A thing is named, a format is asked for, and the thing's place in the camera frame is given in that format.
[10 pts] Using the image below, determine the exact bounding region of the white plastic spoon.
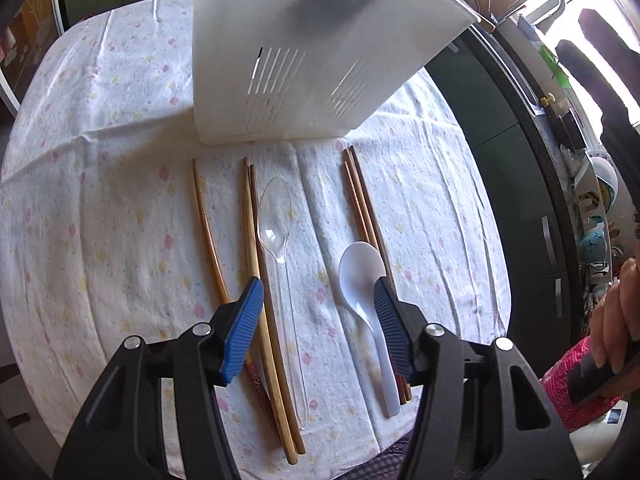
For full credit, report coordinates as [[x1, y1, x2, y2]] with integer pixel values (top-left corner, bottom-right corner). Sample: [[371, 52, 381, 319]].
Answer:
[[338, 241, 402, 418]]

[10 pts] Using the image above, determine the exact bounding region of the grooved brown wooden chopstick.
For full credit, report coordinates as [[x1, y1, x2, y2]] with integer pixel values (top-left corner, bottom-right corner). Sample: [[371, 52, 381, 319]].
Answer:
[[350, 145, 413, 402], [342, 163, 407, 405], [343, 149, 410, 403]]

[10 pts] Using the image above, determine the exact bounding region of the pink dotted garment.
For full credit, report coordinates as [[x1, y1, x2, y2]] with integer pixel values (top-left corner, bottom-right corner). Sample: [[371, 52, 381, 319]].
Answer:
[[540, 335, 623, 428]]

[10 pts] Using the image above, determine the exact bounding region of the chrome faucet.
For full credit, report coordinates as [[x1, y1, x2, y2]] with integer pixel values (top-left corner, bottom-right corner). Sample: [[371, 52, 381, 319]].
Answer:
[[500, 0, 567, 28]]

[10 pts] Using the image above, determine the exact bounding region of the person's right hand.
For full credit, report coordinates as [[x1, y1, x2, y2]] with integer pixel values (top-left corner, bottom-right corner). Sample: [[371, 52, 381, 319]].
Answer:
[[590, 255, 640, 376]]

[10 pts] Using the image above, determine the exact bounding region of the green cloth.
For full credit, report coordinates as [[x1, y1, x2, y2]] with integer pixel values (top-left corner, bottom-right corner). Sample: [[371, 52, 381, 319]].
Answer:
[[539, 44, 571, 90]]

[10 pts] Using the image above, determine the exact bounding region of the dark green kitchen cabinet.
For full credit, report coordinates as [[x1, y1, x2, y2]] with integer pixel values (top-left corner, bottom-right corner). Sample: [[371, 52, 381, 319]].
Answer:
[[425, 25, 576, 376]]

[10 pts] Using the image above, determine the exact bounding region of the white floral tablecloth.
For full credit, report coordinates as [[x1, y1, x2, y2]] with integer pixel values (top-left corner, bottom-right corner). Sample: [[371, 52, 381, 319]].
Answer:
[[0, 0, 511, 480]]

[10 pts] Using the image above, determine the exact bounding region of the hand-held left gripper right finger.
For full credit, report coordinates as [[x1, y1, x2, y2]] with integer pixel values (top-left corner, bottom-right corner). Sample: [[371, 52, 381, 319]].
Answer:
[[372, 276, 586, 480]]

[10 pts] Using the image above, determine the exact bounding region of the dark hanging cloth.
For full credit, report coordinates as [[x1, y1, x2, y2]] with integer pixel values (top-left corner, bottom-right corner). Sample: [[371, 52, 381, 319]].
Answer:
[[555, 7, 640, 161]]

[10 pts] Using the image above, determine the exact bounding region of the clear plastic spoon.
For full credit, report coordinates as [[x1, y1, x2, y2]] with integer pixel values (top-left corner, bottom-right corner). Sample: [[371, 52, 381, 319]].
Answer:
[[256, 176, 309, 422]]

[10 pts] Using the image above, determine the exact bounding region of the white plastic utensil holder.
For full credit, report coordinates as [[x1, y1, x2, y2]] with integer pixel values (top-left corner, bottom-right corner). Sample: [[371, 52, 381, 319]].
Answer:
[[191, 0, 482, 146]]

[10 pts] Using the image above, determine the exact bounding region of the curved light wooden chopstick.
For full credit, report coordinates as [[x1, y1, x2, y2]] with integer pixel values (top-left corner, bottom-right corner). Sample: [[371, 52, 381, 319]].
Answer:
[[192, 158, 281, 436]]

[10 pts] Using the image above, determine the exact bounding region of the purple plaid cloth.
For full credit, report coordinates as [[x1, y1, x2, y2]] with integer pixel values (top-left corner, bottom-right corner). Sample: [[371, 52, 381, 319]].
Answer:
[[345, 430, 418, 480]]

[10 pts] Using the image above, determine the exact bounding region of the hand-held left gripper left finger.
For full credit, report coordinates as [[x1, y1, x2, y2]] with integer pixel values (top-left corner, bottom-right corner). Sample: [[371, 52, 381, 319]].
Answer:
[[52, 276, 265, 480]]

